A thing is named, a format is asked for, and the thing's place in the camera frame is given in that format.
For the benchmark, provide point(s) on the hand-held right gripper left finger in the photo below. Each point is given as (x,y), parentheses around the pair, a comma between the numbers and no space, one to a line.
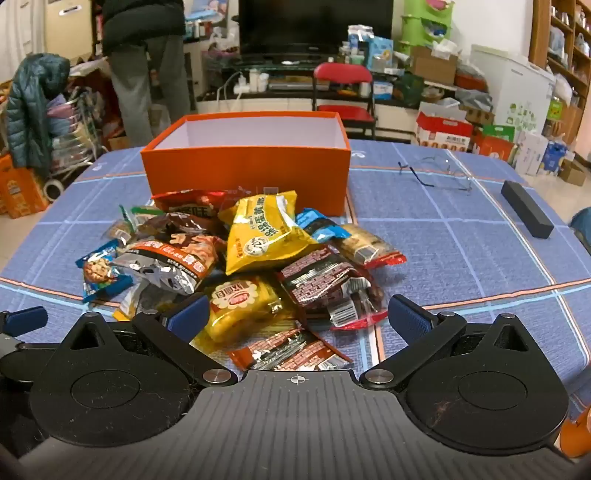
(187,316)

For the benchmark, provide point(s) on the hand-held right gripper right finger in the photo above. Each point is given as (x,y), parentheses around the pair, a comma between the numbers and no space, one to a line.
(408,318)

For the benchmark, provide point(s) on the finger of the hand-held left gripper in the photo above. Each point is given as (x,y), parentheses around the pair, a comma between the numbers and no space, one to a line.
(25,319)

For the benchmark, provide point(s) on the yellow packet red label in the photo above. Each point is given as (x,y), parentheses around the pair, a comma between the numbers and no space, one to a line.
(240,309)

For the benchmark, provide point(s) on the orange silver snack packet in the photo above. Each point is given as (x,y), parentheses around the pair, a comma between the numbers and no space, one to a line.
(175,258)

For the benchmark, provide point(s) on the tan cracker packet red edges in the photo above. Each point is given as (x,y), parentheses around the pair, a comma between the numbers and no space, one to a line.
(367,249)

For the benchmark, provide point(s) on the small blue snack packet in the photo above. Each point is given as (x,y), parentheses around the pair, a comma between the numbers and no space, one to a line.
(101,274)

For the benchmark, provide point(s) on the dark red clear snack packet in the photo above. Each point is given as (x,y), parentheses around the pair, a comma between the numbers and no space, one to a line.
(323,281)

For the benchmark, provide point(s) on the small tan snack packet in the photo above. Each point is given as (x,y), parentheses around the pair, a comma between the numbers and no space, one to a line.
(119,230)

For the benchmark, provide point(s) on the brown striped snack packet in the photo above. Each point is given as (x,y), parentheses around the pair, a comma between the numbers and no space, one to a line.
(291,353)

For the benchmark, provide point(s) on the large yellow snack packet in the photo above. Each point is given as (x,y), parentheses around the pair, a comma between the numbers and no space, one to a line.
(263,235)

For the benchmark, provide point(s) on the green white snack packet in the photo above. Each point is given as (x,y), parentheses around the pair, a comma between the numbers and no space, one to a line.
(143,213)

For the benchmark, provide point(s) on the blue black snack packet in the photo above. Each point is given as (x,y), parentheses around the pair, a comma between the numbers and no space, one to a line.
(321,226)

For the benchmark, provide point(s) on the orange cardboard box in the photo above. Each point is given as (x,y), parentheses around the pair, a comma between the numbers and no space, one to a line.
(249,170)

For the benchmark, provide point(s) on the blue checked tablecloth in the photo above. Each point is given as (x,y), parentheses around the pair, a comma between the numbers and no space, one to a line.
(461,258)

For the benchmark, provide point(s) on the tape roll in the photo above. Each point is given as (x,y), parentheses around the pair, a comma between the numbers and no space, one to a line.
(54,190)

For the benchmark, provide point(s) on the eyeglasses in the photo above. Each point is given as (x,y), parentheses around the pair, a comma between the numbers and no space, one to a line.
(418,177)

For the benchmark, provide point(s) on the black rectangular case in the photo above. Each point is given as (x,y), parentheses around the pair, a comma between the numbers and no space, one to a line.
(526,207)

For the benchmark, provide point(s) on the red white carton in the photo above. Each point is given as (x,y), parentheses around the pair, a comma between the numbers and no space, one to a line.
(443,136)

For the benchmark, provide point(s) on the orange gift box green top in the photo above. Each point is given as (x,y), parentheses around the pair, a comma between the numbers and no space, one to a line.
(494,145)

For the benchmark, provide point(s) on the white box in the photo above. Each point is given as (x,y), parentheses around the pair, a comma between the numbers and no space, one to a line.
(531,154)

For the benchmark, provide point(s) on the dark green down jacket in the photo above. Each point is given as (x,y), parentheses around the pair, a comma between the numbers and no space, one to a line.
(32,106)

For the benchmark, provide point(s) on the small blue carton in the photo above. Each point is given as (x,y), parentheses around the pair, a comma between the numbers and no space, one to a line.
(554,159)

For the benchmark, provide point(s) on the small brown cardboard box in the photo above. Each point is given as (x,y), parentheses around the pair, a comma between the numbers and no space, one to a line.
(572,173)

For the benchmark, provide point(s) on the white power strip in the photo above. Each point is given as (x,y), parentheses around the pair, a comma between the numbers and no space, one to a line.
(242,85)

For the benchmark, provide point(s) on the black white tv stand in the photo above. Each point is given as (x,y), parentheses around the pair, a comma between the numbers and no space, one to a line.
(286,94)

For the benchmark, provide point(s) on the red folding chair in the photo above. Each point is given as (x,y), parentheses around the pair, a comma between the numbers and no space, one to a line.
(344,76)

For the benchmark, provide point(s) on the white chest freezer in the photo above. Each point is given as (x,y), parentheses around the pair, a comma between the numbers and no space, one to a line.
(508,87)

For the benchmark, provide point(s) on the large brown cardboard box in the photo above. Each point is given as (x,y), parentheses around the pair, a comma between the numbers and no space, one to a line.
(431,67)

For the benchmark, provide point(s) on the blue white carton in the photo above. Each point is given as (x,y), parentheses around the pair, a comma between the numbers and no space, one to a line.
(381,50)

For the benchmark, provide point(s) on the green plastic drawer tower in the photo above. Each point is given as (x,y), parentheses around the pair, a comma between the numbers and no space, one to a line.
(422,25)

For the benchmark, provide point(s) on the black television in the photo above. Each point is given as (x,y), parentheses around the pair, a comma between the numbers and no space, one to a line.
(314,23)

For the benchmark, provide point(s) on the wooden open shelf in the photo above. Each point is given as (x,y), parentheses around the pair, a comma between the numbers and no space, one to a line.
(540,37)

